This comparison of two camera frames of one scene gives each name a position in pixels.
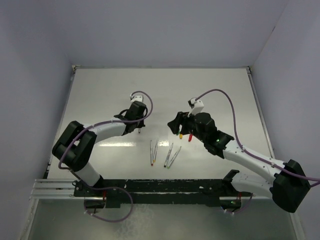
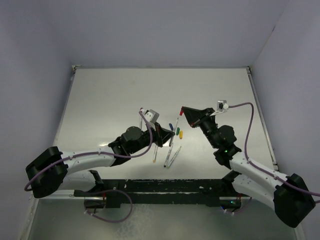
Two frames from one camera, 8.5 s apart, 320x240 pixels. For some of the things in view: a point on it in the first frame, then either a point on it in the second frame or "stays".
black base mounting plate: (186, 192) stays
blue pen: (168, 155) stays
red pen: (151, 150) → (171, 140)
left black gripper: (141, 124) → (161, 135)
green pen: (173, 158) stays
